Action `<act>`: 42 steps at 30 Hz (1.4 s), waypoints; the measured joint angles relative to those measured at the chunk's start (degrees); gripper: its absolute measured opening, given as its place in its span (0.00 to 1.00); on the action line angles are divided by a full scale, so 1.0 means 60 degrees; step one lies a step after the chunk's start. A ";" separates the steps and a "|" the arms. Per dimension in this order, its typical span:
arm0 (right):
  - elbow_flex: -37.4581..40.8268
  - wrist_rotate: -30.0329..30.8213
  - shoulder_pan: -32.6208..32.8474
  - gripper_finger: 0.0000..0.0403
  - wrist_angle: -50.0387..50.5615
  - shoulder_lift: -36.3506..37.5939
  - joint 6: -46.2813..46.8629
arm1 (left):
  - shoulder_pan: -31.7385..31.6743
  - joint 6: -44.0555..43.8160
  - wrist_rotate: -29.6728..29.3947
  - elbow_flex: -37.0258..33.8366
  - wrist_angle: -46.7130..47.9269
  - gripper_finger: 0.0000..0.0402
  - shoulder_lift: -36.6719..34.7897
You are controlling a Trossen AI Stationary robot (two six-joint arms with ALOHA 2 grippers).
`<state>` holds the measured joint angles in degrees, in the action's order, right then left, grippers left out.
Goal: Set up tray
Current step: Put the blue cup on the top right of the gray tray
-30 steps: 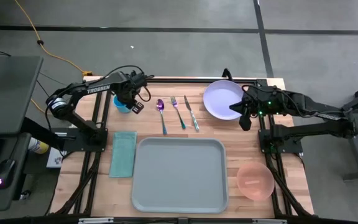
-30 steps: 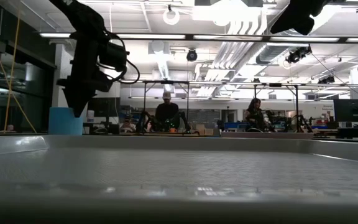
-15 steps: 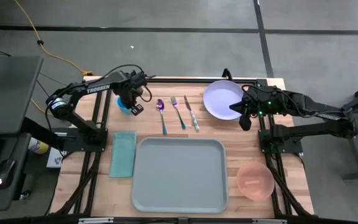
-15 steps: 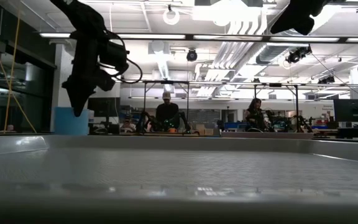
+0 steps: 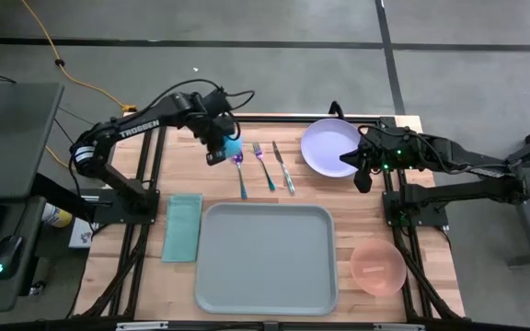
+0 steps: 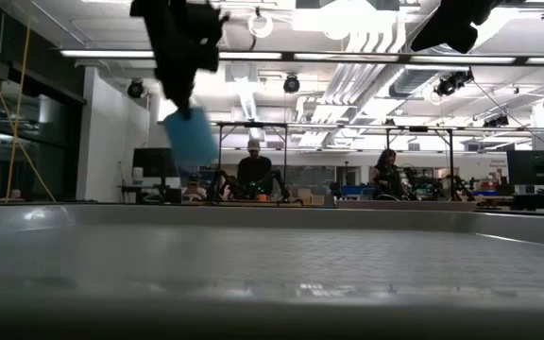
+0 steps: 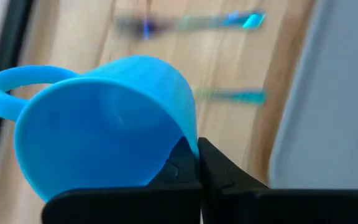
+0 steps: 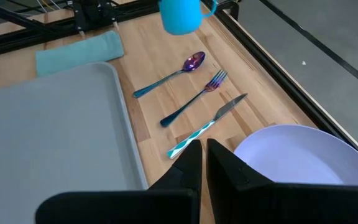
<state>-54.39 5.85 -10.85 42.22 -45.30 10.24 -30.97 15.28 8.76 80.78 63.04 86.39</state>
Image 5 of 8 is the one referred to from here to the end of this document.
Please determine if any white printed box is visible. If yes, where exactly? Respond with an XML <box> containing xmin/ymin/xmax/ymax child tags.
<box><xmin>68</xmin><ymin>216</ymin><xmax>96</xmax><ymax>250</ymax></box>

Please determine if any teal cloth napkin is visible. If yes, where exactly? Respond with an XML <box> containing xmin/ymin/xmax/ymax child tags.
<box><xmin>161</xmin><ymin>192</ymin><xmax>204</xmax><ymax>264</ymax></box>

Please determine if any black aluminium table frame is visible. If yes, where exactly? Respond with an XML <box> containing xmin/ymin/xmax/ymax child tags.
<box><xmin>74</xmin><ymin>112</ymin><xmax>467</xmax><ymax>323</ymax></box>

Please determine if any yellow extension cable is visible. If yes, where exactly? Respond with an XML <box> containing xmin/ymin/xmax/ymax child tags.
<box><xmin>20</xmin><ymin>0</ymin><xmax>138</xmax><ymax>114</ymax></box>
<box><xmin>45</xmin><ymin>145</ymin><xmax>71</xmax><ymax>169</ymax></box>

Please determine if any blue plastic cup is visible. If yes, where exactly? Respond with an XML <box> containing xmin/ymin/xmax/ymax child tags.
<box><xmin>222</xmin><ymin>135</ymin><xmax>244</xmax><ymax>160</ymax></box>

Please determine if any knife with teal patterned handle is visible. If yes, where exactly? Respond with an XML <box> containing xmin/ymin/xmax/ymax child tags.
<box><xmin>271</xmin><ymin>140</ymin><xmax>296</xmax><ymax>195</ymax></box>

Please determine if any lilac plastic plate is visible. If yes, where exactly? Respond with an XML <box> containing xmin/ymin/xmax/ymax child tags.
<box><xmin>300</xmin><ymin>118</ymin><xmax>363</xmax><ymax>179</ymax></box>

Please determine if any black table edge handle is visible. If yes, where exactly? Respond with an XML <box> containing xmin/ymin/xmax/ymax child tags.
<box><xmin>328</xmin><ymin>100</ymin><xmax>347</xmax><ymax>121</ymax></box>

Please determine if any black rail with silver brackets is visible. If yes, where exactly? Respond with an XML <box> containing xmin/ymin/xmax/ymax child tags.
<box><xmin>75</xmin><ymin>317</ymin><xmax>467</xmax><ymax>331</ymax></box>

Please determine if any black computer mouse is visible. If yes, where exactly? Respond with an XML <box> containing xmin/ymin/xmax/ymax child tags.
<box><xmin>0</xmin><ymin>234</ymin><xmax>25</xmax><ymax>280</ymax></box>

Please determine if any grey plastic tray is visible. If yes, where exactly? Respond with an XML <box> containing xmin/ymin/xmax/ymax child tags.
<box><xmin>194</xmin><ymin>202</ymin><xmax>340</xmax><ymax>317</ymax></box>

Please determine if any yellow and white bottle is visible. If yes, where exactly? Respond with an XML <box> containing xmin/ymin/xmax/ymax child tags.
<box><xmin>41</xmin><ymin>201</ymin><xmax>74</xmax><ymax>229</ymax></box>

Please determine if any iridescent fork teal handle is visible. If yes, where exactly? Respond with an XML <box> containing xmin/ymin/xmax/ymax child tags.
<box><xmin>251</xmin><ymin>141</ymin><xmax>277</xmax><ymax>192</ymax></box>

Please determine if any iridescent spoon teal handle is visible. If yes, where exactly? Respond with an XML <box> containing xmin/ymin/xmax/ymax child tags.
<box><xmin>231</xmin><ymin>150</ymin><xmax>249</xmax><ymax>200</ymax></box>

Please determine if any pink plastic bowl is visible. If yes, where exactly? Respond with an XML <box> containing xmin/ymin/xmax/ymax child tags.
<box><xmin>350</xmin><ymin>237</ymin><xmax>408</xmax><ymax>298</ymax></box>

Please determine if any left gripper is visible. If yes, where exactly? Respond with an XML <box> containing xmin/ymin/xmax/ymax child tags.
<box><xmin>190</xmin><ymin>89</ymin><xmax>243</xmax><ymax>166</ymax></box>

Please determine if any grey desk top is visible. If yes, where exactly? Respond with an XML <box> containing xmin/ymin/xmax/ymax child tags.
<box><xmin>0</xmin><ymin>82</ymin><xmax>66</xmax><ymax>201</ymax></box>

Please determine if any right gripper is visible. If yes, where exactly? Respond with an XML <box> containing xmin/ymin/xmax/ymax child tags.
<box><xmin>338</xmin><ymin>126</ymin><xmax>421</xmax><ymax>194</ymax></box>

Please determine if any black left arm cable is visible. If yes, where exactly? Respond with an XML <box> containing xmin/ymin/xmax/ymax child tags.
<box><xmin>145</xmin><ymin>78</ymin><xmax>256</xmax><ymax>139</ymax></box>

